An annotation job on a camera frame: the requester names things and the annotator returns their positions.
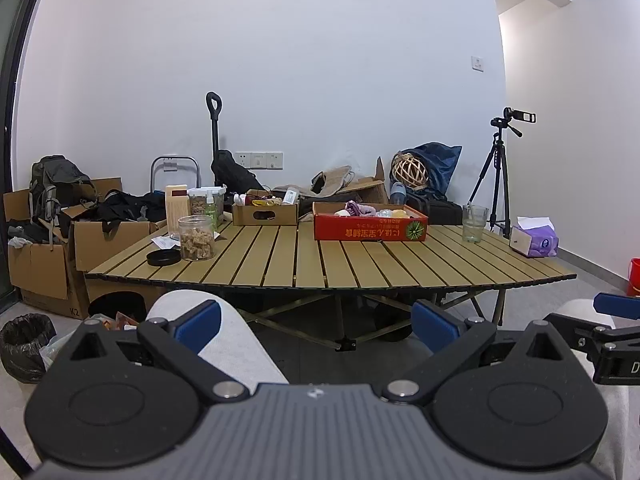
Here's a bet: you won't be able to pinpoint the red cardboard box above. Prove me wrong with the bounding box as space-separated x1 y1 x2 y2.
313 201 430 242

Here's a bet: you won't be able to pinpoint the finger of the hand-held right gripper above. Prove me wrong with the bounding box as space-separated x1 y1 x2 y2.
543 312 617 357
594 293 640 320

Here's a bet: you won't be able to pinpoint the black duffel bag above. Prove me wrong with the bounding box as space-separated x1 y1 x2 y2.
404 197 464 226

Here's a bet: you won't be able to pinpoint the dark blue bag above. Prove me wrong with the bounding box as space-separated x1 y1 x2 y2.
394 142 463 202

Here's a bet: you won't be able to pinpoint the clear container green lid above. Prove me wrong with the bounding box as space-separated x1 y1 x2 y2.
188 186 227 232

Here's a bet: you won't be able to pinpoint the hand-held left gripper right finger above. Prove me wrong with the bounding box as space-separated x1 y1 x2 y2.
382 300 588 405

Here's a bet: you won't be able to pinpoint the medium brown cardboard box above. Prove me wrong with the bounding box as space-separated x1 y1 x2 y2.
72 218 169 274

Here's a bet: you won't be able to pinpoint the black round lid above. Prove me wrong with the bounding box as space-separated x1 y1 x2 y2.
146 249 181 267

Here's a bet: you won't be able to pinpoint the large brown cardboard box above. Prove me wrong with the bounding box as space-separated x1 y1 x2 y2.
2 177 124 320

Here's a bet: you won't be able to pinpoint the grey backpack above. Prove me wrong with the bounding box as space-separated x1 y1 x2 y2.
28 154 99 252

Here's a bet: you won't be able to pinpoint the open brown cardboard box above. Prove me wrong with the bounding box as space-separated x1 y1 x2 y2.
272 157 391 206

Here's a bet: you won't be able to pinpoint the metal folding stool frame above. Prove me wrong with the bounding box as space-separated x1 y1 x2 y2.
149 155 202 194

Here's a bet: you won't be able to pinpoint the folding slatted wooden table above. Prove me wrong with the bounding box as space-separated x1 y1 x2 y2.
84 221 578 354

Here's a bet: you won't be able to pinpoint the black clothing pile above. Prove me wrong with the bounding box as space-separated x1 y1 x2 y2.
96 189 167 224

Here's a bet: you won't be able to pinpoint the dark glass door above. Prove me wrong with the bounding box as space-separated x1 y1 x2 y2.
0 0 57 311

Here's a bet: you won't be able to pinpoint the black trolley bag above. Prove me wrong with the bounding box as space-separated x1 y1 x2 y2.
210 149 262 192

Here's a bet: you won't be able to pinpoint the woven rattan ball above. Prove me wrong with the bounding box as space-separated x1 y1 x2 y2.
390 152 430 192

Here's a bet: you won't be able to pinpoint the small cardboard tray box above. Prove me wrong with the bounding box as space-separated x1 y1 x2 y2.
231 202 300 227

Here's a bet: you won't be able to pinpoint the beige fabric bag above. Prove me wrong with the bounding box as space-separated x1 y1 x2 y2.
310 165 354 197

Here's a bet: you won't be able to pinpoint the purple tissue pack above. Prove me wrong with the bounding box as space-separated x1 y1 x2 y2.
509 216 560 259

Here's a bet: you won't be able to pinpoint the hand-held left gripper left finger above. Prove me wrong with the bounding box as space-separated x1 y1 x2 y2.
52 300 248 403

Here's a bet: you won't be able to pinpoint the clear glass cup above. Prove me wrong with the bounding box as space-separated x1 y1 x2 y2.
462 203 490 244

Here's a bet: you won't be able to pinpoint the white wall outlet strip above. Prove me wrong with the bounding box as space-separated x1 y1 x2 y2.
234 151 285 170

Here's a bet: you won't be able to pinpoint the tall beige wooden box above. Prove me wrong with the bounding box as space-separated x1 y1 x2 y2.
165 185 191 239

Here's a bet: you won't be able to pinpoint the bin with black liner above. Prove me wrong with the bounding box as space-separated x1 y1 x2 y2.
0 313 57 385

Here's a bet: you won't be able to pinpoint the black trolley handle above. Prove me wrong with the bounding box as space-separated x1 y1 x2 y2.
205 91 224 187

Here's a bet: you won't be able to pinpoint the person's white trousers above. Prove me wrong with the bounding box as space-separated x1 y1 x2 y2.
145 289 640 480

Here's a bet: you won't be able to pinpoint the black tripod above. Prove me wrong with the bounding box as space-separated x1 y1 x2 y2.
467 117 524 239

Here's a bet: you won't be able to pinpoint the clear jar of snacks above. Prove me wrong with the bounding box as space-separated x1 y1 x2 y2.
177 214 217 262

